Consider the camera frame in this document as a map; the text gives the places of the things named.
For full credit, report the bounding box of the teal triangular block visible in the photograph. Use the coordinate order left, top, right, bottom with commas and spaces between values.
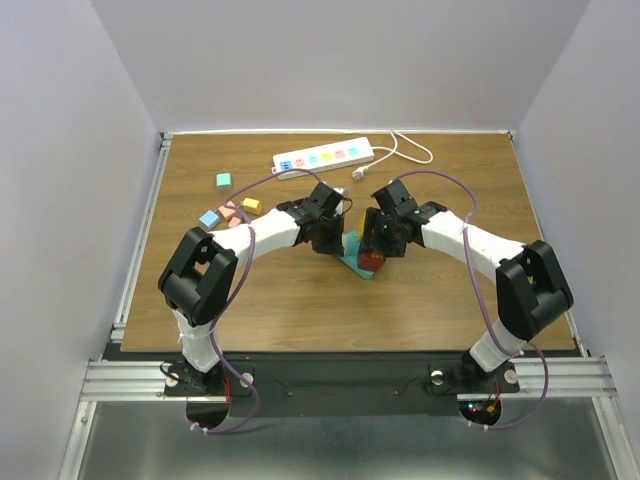
340, 230, 387, 280

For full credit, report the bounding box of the brown patterned cube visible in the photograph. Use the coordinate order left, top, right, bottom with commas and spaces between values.
357, 250, 386, 272

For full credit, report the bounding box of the white power strip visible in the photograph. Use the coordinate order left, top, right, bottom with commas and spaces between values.
272, 137, 374, 180

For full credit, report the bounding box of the yellow charger plug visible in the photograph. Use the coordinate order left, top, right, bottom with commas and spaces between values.
241, 197, 263, 216

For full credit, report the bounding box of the pink charger plug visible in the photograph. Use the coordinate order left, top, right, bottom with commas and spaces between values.
228, 217, 243, 228

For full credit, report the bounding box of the salmon charger plug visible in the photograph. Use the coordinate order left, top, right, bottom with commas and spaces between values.
218, 205, 236, 221

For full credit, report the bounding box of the teal charger plug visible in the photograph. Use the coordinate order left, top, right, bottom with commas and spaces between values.
215, 172, 233, 191

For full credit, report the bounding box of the blue charger plug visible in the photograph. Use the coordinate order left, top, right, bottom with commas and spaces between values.
199, 210, 221, 231

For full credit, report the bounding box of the yellow cube socket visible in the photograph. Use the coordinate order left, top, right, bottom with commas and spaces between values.
356, 214, 366, 241

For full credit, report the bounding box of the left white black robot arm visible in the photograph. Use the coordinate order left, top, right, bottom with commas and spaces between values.
158, 182, 349, 394

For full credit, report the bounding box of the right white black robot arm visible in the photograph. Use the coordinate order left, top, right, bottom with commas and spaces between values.
359, 179, 574, 390

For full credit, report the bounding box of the white three-pin plug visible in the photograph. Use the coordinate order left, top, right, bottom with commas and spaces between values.
351, 166, 369, 181

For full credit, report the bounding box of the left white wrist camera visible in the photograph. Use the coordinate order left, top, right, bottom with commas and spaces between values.
333, 187, 348, 201

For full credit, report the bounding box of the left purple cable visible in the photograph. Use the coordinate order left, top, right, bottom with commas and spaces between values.
187, 168, 324, 435

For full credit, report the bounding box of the purple cable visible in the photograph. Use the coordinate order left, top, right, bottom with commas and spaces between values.
187, 168, 324, 435
389, 170, 551, 432

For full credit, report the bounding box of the white power strip cord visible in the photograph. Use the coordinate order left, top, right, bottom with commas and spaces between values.
367, 130, 434, 171

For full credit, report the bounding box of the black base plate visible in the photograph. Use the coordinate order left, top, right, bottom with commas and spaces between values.
161, 351, 520, 423

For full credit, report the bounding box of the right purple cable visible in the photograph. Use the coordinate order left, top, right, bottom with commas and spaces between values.
389, 170, 551, 432

